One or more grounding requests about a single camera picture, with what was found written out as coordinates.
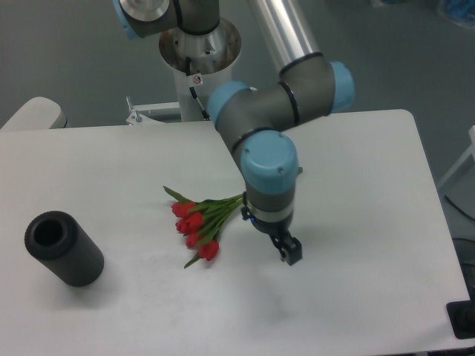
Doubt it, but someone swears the red tulip bouquet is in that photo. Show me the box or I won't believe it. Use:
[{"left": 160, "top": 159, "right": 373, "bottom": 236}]
[{"left": 163, "top": 186, "right": 259, "bottom": 268}]

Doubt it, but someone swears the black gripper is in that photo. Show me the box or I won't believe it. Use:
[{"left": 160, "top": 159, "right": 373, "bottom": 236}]
[{"left": 241, "top": 206, "right": 303, "bottom": 266}]

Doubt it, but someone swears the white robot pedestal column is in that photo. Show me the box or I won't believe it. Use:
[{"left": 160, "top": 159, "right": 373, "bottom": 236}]
[{"left": 158, "top": 16, "right": 243, "bottom": 122}]

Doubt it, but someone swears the black cable on floor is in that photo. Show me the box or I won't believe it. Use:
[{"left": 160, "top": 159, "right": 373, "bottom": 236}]
[{"left": 444, "top": 195, "right": 475, "bottom": 219}]

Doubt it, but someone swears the white metal mounting bracket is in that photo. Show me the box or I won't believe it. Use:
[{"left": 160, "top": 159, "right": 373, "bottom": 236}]
[{"left": 125, "top": 86, "right": 261, "bottom": 126}]

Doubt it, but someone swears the black ribbed cylindrical vase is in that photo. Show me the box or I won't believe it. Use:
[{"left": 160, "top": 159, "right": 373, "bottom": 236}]
[{"left": 24, "top": 211, "right": 105, "bottom": 287}]

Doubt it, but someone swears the black cable on pedestal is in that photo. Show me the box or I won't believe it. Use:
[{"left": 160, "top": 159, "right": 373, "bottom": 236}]
[{"left": 184, "top": 56, "right": 215, "bottom": 122}]

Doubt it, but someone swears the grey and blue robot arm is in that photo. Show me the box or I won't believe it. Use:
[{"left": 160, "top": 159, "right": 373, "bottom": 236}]
[{"left": 114, "top": 1, "right": 355, "bottom": 265}]

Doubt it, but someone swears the blue plastic bag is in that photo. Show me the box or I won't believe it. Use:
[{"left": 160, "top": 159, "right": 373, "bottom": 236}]
[{"left": 436, "top": 0, "right": 474, "bottom": 29}]

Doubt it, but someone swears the black device at table edge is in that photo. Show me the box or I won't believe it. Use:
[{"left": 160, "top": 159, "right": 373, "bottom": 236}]
[{"left": 446, "top": 300, "right": 474, "bottom": 340}]

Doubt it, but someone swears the white furniture frame right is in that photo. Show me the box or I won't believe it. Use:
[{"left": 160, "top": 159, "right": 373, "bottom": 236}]
[{"left": 436, "top": 126, "right": 474, "bottom": 194}]

